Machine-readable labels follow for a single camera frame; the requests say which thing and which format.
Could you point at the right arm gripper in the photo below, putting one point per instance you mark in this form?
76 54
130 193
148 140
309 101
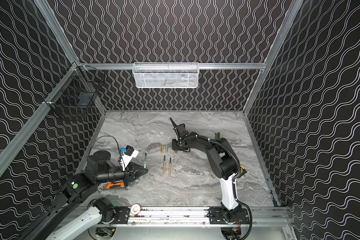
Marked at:
180 144

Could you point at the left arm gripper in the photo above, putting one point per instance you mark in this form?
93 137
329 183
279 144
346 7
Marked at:
129 174

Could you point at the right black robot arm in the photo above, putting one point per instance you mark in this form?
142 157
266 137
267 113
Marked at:
223 162

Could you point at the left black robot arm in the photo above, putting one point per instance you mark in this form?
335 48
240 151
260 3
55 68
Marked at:
99 170

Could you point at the orange adjustable wrench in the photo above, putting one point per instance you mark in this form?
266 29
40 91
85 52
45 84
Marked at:
112 186

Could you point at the white round knob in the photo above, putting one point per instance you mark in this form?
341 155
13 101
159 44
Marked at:
135 210

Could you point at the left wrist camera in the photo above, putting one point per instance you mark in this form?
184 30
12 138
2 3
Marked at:
128 153

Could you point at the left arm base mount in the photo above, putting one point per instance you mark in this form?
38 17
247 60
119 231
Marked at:
120 215

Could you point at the aluminium front rail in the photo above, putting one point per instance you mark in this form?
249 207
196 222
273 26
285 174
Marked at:
196 217

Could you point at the white wire mesh basket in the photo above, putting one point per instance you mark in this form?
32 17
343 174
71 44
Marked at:
164 75

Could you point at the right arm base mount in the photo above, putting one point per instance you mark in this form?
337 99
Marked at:
220 215

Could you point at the black wire mesh basket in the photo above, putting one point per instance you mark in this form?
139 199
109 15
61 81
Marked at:
76 100

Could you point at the aluminium corner frame post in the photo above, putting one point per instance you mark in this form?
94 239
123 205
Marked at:
276 46

